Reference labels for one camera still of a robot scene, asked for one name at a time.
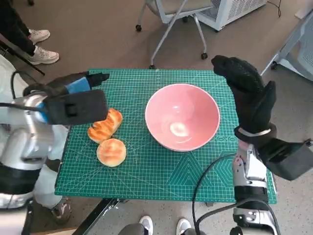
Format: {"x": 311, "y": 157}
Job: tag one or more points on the long braided bread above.
{"x": 105, "y": 128}

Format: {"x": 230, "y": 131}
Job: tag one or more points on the bare left robot hand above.
{"x": 78, "y": 84}

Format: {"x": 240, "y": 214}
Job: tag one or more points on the white ventilated cabinet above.
{"x": 234, "y": 9}

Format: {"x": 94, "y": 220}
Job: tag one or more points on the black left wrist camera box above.
{"x": 78, "y": 107}

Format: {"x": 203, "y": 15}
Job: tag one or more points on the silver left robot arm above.
{"x": 24, "y": 137}

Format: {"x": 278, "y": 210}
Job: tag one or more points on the white left shoe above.
{"x": 146, "y": 224}

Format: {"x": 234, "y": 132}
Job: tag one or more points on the black metal table frame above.
{"x": 97, "y": 215}

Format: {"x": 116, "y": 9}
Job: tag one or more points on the pink bowl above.
{"x": 182, "y": 117}

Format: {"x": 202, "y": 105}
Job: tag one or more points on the white shoe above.
{"x": 183, "y": 225}
{"x": 146, "y": 224}

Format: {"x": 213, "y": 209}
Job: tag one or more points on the black stand bar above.
{"x": 24, "y": 61}

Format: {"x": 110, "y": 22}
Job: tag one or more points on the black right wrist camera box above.
{"x": 286, "y": 159}

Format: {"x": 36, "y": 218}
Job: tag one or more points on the round bread bun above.
{"x": 111, "y": 151}

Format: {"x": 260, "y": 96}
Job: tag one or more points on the green cutting mat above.
{"x": 146, "y": 176}

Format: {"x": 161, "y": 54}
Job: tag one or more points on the grey office chair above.
{"x": 178, "y": 9}

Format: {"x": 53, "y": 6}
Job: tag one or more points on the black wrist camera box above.
{"x": 286, "y": 159}
{"x": 78, "y": 107}

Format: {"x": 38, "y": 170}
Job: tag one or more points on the white right shoe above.
{"x": 183, "y": 225}

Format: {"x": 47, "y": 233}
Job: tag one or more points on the grey right robot leg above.
{"x": 191, "y": 232}

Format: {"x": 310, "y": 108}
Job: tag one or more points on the gloved right robot hand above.
{"x": 252, "y": 98}

